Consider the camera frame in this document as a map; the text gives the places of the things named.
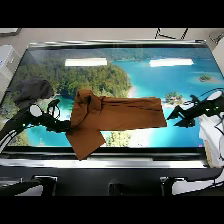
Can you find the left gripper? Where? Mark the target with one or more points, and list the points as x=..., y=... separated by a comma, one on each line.
x=60, y=126

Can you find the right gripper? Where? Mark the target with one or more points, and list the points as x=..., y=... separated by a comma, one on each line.
x=190, y=112

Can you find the brown pants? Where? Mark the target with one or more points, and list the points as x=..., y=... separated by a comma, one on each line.
x=126, y=113

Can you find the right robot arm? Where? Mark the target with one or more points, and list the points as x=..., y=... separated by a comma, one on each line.
x=204, y=107

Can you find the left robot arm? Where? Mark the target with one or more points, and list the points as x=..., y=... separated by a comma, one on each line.
x=20, y=120

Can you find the white garment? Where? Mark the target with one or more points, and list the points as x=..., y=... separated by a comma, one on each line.
x=213, y=133

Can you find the dark grey garment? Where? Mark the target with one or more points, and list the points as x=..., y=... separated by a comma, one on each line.
x=33, y=90

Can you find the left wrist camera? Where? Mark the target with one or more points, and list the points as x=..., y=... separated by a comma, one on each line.
x=53, y=104

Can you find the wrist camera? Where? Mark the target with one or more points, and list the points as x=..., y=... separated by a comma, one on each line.
x=194, y=99
x=53, y=104

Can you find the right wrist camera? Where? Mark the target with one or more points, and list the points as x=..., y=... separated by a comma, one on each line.
x=194, y=99

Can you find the silver frame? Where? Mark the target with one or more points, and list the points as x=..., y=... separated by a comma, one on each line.
x=100, y=163

